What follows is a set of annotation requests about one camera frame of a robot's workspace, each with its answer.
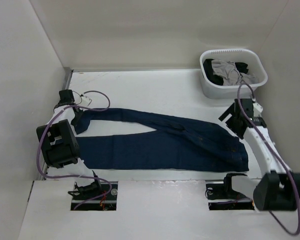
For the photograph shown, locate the dark blue denim trousers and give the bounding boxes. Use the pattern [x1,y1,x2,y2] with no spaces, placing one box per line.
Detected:
[74,108,249,173]

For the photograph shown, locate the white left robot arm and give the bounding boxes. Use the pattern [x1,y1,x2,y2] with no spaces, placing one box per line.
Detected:
[36,89,102,200]

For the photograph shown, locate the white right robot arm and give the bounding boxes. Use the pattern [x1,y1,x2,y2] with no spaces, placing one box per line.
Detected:
[219,98,300,211]

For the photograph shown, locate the white plastic laundry basket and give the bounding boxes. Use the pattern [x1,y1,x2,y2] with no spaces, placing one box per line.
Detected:
[199,48,268,99]

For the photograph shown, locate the grey garment in basket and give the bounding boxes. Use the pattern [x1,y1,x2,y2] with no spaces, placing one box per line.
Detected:
[211,59,258,86]

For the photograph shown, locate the black garment in basket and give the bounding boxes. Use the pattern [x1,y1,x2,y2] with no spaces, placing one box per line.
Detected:
[203,58,249,86]

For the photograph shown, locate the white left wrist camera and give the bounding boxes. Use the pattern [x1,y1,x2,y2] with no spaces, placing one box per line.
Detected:
[81,94,93,107]

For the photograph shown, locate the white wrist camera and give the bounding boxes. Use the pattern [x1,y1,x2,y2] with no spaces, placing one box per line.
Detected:
[252,101,263,117]
[81,94,93,107]

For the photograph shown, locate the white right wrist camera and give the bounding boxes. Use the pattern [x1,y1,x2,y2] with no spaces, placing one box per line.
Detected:
[252,101,263,117]

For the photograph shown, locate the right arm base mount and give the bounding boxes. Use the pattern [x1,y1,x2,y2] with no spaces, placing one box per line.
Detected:
[204,181,255,211]

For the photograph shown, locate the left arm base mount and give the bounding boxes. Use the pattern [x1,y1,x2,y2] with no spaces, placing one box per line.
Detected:
[67,172,119,212]

